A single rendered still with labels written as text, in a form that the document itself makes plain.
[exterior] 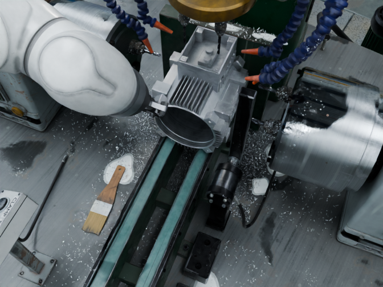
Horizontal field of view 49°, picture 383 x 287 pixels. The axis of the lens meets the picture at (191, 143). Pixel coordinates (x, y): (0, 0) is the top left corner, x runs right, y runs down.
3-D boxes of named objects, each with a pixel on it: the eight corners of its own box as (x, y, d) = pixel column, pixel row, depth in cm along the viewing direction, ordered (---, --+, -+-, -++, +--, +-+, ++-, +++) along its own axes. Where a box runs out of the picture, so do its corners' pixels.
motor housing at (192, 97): (180, 81, 119) (180, 31, 103) (244, 102, 115) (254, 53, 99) (150, 136, 109) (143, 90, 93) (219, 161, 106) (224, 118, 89)
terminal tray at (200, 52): (195, 46, 105) (196, 24, 99) (236, 59, 103) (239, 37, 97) (176, 81, 99) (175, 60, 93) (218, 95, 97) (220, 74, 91)
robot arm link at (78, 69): (155, 73, 65) (88, 31, 67) (119, 45, 49) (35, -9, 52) (117, 132, 65) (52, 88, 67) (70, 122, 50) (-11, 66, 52)
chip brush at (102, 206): (114, 164, 119) (113, 163, 118) (130, 169, 118) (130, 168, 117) (81, 230, 109) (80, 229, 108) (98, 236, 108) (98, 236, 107)
